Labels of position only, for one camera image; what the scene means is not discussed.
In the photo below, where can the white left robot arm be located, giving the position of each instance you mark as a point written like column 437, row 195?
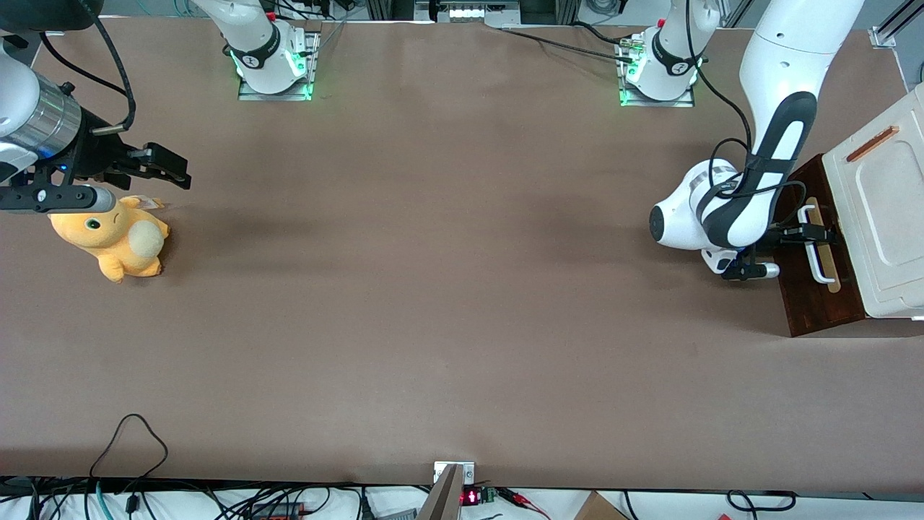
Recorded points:
column 787, row 43

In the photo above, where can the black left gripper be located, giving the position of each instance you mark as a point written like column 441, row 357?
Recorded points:
column 785, row 234

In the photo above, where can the aluminium frame extrusion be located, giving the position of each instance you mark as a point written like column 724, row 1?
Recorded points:
column 882, row 35

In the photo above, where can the white lit device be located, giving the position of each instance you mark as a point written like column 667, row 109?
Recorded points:
column 469, row 12

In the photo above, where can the white wooden cabinet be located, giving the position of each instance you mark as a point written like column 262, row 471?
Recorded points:
column 888, row 231

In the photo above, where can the grey box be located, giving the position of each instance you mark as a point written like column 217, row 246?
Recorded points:
column 397, row 516

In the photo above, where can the red LED display module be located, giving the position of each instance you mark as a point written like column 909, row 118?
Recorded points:
column 471, row 497

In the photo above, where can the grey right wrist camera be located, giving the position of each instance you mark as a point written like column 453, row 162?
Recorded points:
column 72, row 198

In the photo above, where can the orange black device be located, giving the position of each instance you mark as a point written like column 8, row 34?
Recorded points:
column 278, row 511

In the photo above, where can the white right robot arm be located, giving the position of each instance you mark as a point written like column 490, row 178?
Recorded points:
column 253, row 36

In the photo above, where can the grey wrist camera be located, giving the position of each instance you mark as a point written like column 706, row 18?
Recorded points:
column 72, row 198
column 765, row 271

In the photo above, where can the brown cardboard piece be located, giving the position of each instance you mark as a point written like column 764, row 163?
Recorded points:
column 595, row 509

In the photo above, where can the grey metal bar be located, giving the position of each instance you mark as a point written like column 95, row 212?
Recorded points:
column 442, row 502

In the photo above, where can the orange plush toy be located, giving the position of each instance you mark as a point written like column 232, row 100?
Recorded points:
column 108, row 242

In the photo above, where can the silver camera mount bracket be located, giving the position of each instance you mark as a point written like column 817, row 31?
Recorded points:
column 469, row 473

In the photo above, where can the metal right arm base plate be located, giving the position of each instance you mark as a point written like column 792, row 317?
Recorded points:
column 249, row 93

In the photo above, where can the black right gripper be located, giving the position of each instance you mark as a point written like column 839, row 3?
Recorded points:
column 92, row 153

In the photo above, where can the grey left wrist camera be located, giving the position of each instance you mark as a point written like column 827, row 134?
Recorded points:
column 765, row 271

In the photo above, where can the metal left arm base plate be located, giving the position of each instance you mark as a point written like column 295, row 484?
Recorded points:
column 686, row 102

